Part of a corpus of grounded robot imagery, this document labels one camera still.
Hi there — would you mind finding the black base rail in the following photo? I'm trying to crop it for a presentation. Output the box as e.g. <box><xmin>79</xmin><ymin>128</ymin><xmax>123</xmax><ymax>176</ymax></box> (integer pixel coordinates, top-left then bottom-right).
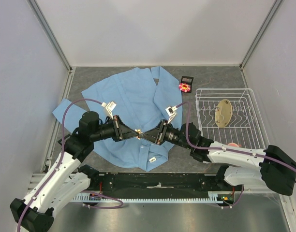
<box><xmin>88</xmin><ymin>172</ymin><xmax>241</xmax><ymax>199</ymax></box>

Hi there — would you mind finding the pink ceramic cup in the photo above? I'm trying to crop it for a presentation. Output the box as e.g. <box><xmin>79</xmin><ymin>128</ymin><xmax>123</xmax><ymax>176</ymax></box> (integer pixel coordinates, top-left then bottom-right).
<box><xmin>228</xmin><ymin>143</ymin><xmax>242</xmax><ymax>147</ymax></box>

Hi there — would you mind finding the white slotted cable duct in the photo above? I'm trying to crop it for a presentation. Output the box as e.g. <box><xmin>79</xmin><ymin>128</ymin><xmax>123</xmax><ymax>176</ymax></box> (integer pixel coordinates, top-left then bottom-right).
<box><xmin>71</xmin><ymin>192</ymin><xmax>234</xmax><ymax>203</ymax></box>

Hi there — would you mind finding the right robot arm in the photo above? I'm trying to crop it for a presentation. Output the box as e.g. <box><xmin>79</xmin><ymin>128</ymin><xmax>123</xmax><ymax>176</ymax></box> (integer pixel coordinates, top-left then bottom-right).
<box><xmin>139</xmin><ymin>120</ymin><xmax>296</xmax><ymax>196</ymax></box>

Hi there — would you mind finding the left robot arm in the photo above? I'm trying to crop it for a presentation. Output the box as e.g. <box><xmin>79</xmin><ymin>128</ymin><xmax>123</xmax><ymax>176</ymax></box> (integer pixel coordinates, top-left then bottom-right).
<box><xmin>10</xmin><ymin>112</ymin><xmax>138</xmax><ymax>232</ymax></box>

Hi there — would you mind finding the light blue shirt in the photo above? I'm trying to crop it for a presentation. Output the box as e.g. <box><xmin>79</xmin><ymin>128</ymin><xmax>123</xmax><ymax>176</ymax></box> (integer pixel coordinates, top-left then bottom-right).
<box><xmin>52</xmin><ymin>66</ymin><xmax>182</xmax><ymax>172</ymax></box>

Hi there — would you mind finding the gold metal brooch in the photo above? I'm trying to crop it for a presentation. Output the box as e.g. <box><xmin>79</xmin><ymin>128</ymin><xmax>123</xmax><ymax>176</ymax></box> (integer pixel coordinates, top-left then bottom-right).
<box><xmin>135</xmin><ymin>129</ymin><xmax>143</xmax><ymax>140</ymax></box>

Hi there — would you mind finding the white wire dish rack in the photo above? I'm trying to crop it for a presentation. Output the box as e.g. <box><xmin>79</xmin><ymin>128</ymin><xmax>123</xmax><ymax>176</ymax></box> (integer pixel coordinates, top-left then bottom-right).
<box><xmin>195</xmin><ymin>88</ymin><xmax>268</xmax><ymax>149</ymax></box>

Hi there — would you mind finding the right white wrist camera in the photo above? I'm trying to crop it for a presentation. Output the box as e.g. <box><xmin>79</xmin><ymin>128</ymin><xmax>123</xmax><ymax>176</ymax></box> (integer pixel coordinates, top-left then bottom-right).
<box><xmin>165</xmin><ymin>106</ymin><xmax>177</xmax><ymax>124</ymax></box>

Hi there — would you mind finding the beige ceramic plate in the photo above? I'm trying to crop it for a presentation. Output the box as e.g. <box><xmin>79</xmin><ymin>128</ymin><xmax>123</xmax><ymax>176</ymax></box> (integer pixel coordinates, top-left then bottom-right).
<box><xmin>214</xmin><ymin>99</ymin><xmax>233</xmax><ymax>128</ymax></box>

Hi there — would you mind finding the black plastic frame back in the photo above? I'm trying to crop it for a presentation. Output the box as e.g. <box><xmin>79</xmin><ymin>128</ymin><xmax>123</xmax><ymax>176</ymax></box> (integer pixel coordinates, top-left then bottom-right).
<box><xmin>180</xmin><ymin>76</ymin><xmax>194</xmax><ymax>88</ymax></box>

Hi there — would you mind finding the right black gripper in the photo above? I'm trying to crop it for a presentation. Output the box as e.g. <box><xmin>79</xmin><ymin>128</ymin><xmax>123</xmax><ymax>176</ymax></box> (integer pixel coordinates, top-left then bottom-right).
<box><xmin>139</xmin><ymin>119</ymin><xmax>191</xmax><ymax>149</ymax></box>

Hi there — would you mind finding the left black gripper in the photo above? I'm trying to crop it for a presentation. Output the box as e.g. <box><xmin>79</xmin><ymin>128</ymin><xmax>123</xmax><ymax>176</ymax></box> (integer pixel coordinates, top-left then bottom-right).
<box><xmin>90</xmin><ymin>115</ymin><xmax>139</xmax><ymax>142</ymax></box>

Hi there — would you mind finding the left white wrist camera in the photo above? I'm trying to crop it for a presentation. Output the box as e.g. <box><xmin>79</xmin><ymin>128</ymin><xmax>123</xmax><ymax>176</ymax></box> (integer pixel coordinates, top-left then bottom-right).
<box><xmin>101</xmin><ymin>101</ymin><xmax>117</xmax><ymax>119</ymax></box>

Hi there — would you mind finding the pink flower plush brooch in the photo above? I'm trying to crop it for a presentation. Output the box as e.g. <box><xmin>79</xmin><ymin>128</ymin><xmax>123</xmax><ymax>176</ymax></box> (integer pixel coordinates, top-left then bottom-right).
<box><xmin>178</xmin><ymin>83</ymin><xmax>191</xmax><ymax>93</ymax></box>

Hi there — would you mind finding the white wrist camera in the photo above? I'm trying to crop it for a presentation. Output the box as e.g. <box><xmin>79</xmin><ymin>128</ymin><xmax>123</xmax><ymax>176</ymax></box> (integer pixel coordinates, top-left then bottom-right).
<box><xmin>165</xmin><ymin>106</ymin><xmax>177</xmax><ymax>124</ymax></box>
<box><xmin>101</xmin><ymin>101</ymin><xmax>117</xmax><ymax>119</ymax></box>

